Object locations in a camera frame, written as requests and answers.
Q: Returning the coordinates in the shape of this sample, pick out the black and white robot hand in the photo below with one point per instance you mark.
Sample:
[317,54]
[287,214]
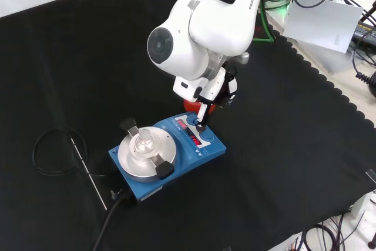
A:
[227,86]

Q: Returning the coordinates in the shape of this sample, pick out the heater with blue base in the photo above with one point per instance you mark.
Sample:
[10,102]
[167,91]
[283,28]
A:
[182,157]

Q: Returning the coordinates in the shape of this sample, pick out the red ribbed plastic cup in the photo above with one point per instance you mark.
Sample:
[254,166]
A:
[191,106]

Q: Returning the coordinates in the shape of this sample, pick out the black bench cloth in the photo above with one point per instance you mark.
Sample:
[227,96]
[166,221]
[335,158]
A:
[279,145]

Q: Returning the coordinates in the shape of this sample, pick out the clear round-bottom glass flask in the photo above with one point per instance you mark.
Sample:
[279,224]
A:
[144,146]

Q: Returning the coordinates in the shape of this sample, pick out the white paper sheet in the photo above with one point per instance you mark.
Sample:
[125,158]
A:
[320,24]

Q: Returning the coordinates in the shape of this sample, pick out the black power adapter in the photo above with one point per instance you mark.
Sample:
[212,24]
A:
[365,32]

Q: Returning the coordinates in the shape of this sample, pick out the thin steel probe rod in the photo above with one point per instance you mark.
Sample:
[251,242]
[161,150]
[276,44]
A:
[88,171]

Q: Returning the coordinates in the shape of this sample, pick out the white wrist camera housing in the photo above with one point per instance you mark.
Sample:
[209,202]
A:
[185,87]

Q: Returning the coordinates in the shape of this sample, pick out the grey base plate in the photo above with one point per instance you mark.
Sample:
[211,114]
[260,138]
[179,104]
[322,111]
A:
[332,60]

